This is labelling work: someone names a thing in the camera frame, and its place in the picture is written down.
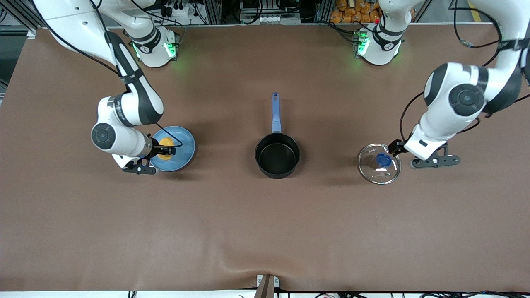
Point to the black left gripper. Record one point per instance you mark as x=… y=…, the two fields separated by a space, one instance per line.
x=396 y=146

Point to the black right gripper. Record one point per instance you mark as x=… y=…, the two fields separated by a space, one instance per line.
x=155 y=143

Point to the yellow potato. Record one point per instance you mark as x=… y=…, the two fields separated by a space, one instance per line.
x=166 y=141

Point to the glass lid with blue knob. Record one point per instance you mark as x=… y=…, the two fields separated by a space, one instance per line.
x=379 y=169

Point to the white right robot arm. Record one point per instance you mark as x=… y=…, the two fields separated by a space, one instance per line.
x=136 y=103

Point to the blue round plate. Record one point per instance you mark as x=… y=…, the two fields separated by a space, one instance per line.
x=184 y=153

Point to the brown table cloth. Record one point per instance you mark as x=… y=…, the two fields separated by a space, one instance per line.
x=265 y=227

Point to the white power strip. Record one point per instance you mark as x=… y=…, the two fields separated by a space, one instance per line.
x=178 y=10

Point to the bag of orange buns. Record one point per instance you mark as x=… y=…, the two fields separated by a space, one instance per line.
x=352 y=14

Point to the grey connector block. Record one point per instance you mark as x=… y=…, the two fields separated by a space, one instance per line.
x=258 y=18

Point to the metal table clamp bracket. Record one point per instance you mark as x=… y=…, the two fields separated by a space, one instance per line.
x=267 y=285

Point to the aluminium frame profile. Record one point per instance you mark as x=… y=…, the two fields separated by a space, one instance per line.
x=14 y=16

